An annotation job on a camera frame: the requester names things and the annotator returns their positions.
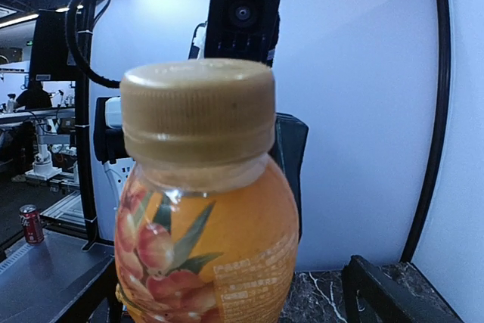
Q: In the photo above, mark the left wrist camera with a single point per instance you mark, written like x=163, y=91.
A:
x=238, y=29

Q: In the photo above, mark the red soda can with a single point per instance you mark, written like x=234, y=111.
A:
x=31, y=224

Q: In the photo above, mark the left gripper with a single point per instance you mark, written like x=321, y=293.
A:
x=290, y=143

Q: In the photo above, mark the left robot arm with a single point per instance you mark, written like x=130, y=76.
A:
x=108, y=141

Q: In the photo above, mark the orange juice bottle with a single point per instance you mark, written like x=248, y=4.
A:
x=206, y=243

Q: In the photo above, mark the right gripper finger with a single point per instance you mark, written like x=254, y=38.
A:
x=368, y=293

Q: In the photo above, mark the person in background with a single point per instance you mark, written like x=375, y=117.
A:
x=34, y=97

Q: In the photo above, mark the gold bottle cap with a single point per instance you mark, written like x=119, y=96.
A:
x=207, y=112

